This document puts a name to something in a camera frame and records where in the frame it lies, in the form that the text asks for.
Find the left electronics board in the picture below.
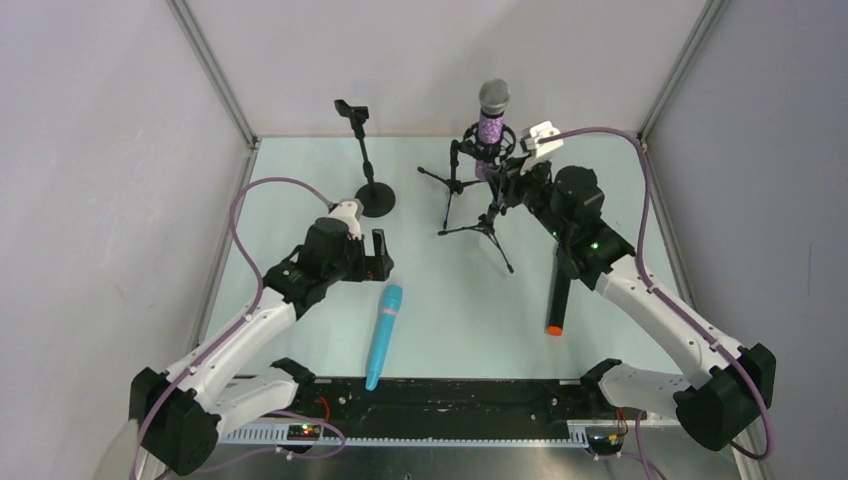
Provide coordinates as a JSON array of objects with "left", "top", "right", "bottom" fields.
[{"left": 286, "top": 423, "right": 323, "bottom": 442}]

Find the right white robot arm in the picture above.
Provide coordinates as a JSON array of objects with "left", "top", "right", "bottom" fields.
[{"left": 485, "top": 161, "right": 776, "bottom": 451}]

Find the electronics board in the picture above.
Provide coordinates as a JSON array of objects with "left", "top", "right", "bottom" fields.
[
  {"left": 286, "top": 423, "right": 323, "bottom": 442},
  {"left": 587, "top": 433, "right": 627, "bottom": 457}
]

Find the black microphone orange end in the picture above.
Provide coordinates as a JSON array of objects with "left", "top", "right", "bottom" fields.
[{"left": 545, "top": 256, "right": 572, "bottom": 337}]

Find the right electronics board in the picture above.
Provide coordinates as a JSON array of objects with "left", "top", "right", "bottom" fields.
[{"left": 587, "top": 433, "right": 627, "bottom": 457}]

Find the round base microphone stand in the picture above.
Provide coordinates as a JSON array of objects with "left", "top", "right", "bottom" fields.
[{"left": 334, "top": 99, "right": 396, "bottom": 218}]

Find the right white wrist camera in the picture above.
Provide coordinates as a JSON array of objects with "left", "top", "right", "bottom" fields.
[{"left": 520, "top": 120, "right": 564, "bottom": 175}]

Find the grey slotted cable duct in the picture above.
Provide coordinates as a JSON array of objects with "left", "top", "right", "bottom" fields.
[{"left": 219, "top": 423, "right": 589, "bottom": 448}]

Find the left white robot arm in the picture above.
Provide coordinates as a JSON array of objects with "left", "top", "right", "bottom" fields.
[{"left": 129, "top": 216, "right": 394, "bottom": 479}]

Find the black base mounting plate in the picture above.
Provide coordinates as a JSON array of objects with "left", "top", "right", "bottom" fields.
[{"left": 289, "top": 377, "right": 617, "bottom": 439}]

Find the tripod shock mount stand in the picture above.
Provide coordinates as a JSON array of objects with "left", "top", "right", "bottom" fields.
[{"left": 437, "top": 121, "right": 516, "bottom": 274}]

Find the purple glitter microphone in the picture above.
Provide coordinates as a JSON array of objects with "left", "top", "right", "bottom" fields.
[{"left": 475, "top": 78, "right": 510, "bottom": 181}]

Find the blue microphone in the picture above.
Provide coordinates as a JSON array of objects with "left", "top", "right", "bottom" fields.
[{"left": 365, "top": 284, "right": 403, "bottom": 391}]

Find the small tripod clip stand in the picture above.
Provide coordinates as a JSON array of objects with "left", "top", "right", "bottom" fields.
[{"left": 417, "top": 139, "right": 483, "bottom": 230}]

